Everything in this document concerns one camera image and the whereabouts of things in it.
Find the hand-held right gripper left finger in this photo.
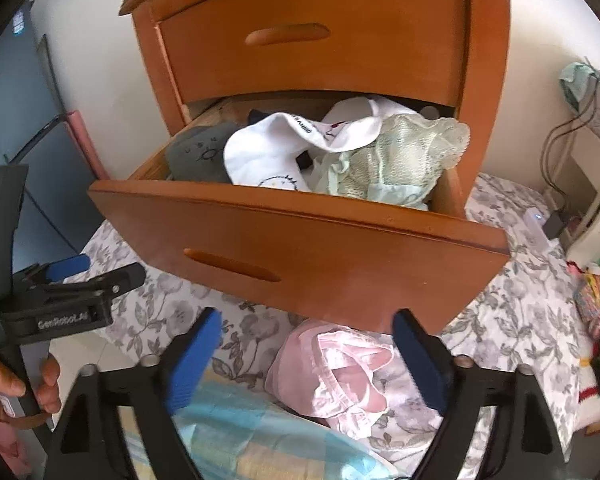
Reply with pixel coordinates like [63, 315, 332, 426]
[45, 306, 224, 480]

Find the green lace underwear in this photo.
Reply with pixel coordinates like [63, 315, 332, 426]
[314, 113, 472, 211]

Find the white plastic shelf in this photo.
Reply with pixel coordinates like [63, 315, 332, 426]
[542, 72, 600, 266]

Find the wooden nightstand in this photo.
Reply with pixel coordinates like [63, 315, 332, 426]
[119, 0, 517, 223]

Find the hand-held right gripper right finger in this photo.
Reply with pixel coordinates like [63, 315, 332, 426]
[391, 308, 568, 480]

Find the blue yellow plaid pillow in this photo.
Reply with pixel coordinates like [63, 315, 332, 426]
[115, 360, 406, 480]

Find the dark blue refrigerator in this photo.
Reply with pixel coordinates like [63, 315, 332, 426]
[0, 0, 106, 281]

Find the crocheted mat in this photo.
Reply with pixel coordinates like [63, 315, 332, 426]
[555, 350, 600, 431]

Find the green cloth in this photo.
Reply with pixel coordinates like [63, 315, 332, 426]
[559, 61, 598, 111]

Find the pink cloth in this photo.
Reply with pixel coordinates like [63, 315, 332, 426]
[0, 420, 31, 476]

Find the grey underwear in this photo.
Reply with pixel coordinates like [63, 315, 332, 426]
[166, 121, 241, 184]

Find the person's left hand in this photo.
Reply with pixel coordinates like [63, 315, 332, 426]
[0, 352, 62, 423]

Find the pile of colourful toys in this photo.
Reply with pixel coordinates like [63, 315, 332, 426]
[567, 257, 600, 341]

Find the closed wooden drawer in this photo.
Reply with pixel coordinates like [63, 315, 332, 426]
[155, 0, 468, 111]

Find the pink satin underwear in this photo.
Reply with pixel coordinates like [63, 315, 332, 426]
[265, 319, 396, 438]

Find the black charger cable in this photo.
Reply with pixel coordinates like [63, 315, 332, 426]
[540, 72, 600, 206]

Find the black charger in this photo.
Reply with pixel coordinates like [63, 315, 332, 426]
[544, 207, 568, 240]

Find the floral bedsheet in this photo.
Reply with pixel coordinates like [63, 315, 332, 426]
[62, 172, 588, 466]

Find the wooden drawer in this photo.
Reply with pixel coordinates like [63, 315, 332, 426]
[87, 95, 512, 337]
[155, 0, 468, 111]

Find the pink board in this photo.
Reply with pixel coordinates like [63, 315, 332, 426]
[65, 110, 111, 181]

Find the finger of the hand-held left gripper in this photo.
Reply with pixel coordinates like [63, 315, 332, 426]
[30, 262, 147, 306]
[12, 254, 91, 287]

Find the white power strip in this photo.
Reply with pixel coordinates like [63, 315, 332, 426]
[522, 205, 556, 251]

